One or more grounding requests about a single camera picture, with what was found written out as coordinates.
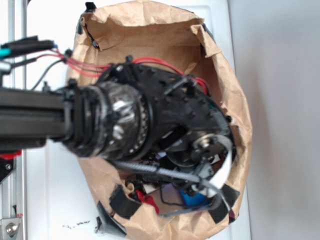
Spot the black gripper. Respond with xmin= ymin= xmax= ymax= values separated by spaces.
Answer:
xmin=126 ymin=132 xmax=237 ymax=213

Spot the blue wooden block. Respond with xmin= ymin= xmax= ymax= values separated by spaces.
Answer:
xmin=180 ymin=190 xmax=209 ymax=207

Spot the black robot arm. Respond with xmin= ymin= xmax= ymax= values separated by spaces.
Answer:
xmin=0 ymin=57 xmax=235 ymax=213

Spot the red crumpled cloth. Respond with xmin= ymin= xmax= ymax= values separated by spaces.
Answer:
xmin=135 ymin=189 xmax=160 ymax=214

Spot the brown paper bag bin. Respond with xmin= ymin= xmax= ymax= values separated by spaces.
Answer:
xmin=66 ymin=0 xmax=253 ymax=240

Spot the black connector plug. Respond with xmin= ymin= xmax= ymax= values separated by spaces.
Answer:
xmin=0 ymin=35 xmax=58 ymax=59

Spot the grey braided cable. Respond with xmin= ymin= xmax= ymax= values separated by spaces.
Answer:
xmin=113 ymin=159 xmax=232 ymax=216

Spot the white ribbon cable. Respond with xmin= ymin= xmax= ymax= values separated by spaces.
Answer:
xmin=199 ymin=133 xmax=235 ymax=197

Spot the red wire bundle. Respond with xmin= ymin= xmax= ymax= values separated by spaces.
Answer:
xmin=51 ymin=47 xmax=211 ymax=95

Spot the black corner bracket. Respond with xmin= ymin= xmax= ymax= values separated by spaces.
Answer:
xmin=0 ymin=150 xmax=22 ymax=183

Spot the aluminium frame rail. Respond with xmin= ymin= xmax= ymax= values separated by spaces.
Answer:
xmin=0 ymin=0 xmax=28 ymax=240

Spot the silver corner bracket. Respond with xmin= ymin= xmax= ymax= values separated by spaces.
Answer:
xmin=0 ymin=217 xmax=21 ymax=240

